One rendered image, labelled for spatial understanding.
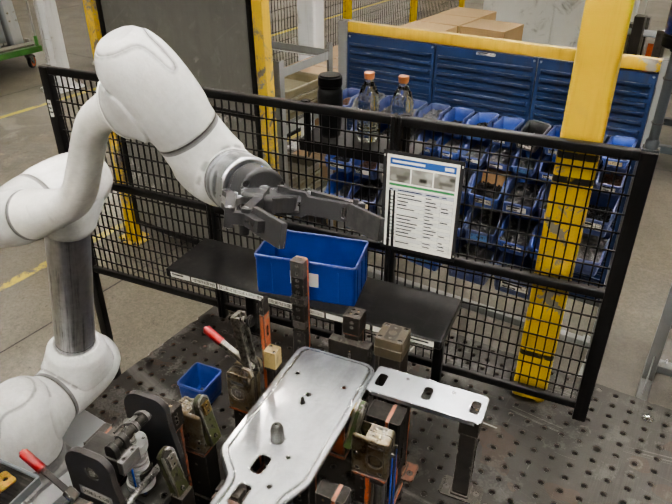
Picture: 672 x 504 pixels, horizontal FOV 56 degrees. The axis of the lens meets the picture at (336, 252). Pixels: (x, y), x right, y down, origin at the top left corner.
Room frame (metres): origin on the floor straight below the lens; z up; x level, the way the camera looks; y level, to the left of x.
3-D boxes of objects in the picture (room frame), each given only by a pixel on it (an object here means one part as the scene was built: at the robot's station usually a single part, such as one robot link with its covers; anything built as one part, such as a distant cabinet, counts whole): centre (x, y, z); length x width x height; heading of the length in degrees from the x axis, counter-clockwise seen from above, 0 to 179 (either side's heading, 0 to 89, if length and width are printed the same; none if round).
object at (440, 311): (1.61, 0.08, 1.01); 0.90 x 0.22 x 0.03; 66
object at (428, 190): (1.60, -0.24, 1.30); 0.23 x 0.02 x 0.31; 66
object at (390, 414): (1.13, -0.12, 0.84); 0.11 x 0.10 x 0.28; 66
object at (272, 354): (1.26, 0.16, 0.88); 0.04 x 0.04 x 0.36; 66
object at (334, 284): (1.61, 0.07, 1.09); 0.30 x 0.17 x 0.13; 74
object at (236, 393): (1.20, 0.23, 0.88); 0.07 x 0.06 x 0.35; 66
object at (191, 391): (1.47, 0.41, 0.74); 0.11 x 0.10 x 0.09; 156
